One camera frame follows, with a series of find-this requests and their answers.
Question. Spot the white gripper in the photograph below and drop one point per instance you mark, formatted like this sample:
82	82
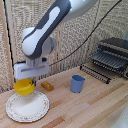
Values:
30	69

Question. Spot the yellow bowl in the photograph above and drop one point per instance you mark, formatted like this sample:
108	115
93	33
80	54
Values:
24	87

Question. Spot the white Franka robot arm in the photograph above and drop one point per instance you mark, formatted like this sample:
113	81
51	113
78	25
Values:
50	25

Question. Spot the orange bread piece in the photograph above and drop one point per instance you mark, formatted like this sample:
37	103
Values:
47	86

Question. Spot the white floral-rimmed plate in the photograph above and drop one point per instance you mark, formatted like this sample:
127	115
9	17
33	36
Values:
28	107

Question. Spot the blue plastic cup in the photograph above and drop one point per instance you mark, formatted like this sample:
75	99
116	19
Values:
77	83

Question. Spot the black oven rack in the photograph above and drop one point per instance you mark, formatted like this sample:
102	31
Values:
95	73

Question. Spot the black toaster oven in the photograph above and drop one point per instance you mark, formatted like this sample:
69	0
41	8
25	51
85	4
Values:
112	56

